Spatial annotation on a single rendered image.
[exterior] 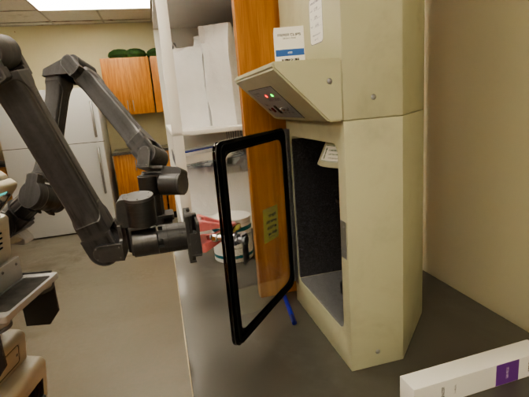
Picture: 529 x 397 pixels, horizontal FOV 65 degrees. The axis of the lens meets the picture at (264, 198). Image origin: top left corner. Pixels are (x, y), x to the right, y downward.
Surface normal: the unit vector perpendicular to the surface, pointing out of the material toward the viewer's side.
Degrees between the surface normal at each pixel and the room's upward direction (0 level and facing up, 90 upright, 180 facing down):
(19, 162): 90
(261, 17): 90
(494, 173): 90
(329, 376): 0
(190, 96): 87
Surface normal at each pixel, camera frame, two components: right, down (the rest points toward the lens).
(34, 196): -0.30, -0.16
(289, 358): -0.07, -0.97
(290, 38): 0.00, 0.22
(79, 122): 0.26, 0.20
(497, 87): -0.96, 0.13
